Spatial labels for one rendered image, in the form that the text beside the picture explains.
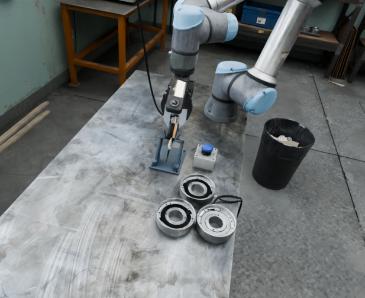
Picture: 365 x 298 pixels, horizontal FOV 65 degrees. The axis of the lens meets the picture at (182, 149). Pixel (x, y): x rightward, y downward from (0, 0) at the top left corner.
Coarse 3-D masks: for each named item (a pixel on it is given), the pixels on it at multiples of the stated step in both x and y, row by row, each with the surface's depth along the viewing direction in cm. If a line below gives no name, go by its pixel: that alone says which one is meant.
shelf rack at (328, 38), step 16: (336, 0) 329; (352, 0) 326; (240, 16) 407; (352, 16) 336; (240, 32) 373; (256, 32) 368; (320, 32) 390; (336, 32) 389; (320, 48) 363; (336, 48) 359; (320, 64) 421
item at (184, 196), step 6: (192, 174) 88; (198, 174) 88; (186, 180) 87; (204, 180) 88; (210, 180) 87; (180, 186) 84; (192, 186) 87; (198, 186) 87; (204, 186) 86; (210, 186) 87; (180, 192) 84; (192, 192) 84; (204, 192) 84; (186, 198) 82; (192, 198) 81; (210, 198) 82; (192, 204) 82; (198, 204) 82; (204, 204) 82
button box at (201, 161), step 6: (198, 144) 99; (198, 150) 97; (216, 150) 98; (198, 156) 94; (204, 156) 95; (210, 156) 95; (216, 156) 98; (198, 162) 95; (204, 162) 95; (210, 162) 94; (204, 168) 96; (210, 168) 95
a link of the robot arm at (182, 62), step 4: (172, 52) 77; (172, 56) 78; (176, 56) 77; (180, 56) 76; (184, 56) 76; (188, 56) 76; (192, 56) 77; (196, 56) 78; (172, 60) 78; (176, 60) 77; (180, 60) 77; (184, 60) 77; (188, 60) 77; (192, 60) 77; (196, 60) 79; (172, 64) 79; (176, 64) 78; (180, 64) 78; (184, 64) 77; (188, 64) 78; (192, 64) 78; (176, 68) 79; (180, 68) 78; (184, 68) 78; (188, 68) 78; (192, 68) 79
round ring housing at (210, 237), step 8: (208, 208) 80; (216, 208) 80; (224, 208) 79; (200, 216) 78; (208, 216) 78; (216, 216) 78; (232, 216) 78; (200, 224) 74; (208, 224) 76; (224, 224) 76; (232, 224) 77; (200, 232) 74; (208, 232) 72; (232, 232) 74; (208, 240) 74; (216, 240) 73; (224, 240) 73
